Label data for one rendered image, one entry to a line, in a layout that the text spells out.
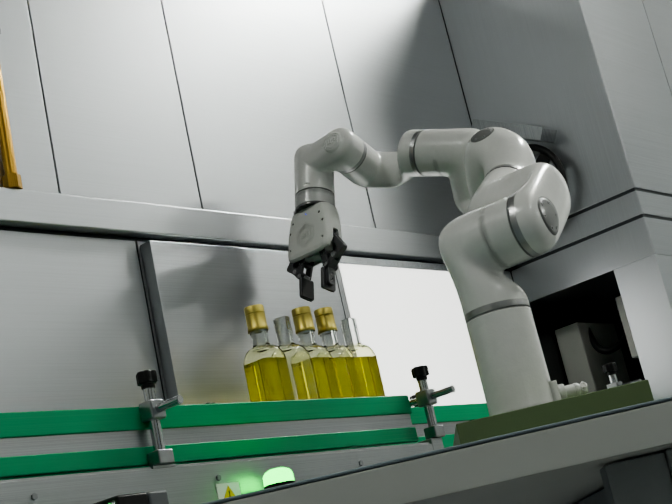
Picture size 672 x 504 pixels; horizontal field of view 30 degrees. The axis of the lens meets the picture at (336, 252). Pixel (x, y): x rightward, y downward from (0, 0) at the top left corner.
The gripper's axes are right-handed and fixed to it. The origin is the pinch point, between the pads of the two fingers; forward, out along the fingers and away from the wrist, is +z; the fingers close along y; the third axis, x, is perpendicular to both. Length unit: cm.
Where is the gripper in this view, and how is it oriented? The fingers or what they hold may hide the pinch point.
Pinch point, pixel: (317, 285)
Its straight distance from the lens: 227.5
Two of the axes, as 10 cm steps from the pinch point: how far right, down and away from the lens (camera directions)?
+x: 6.9, 3.0, 6.5
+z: 0.3, 8.9, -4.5
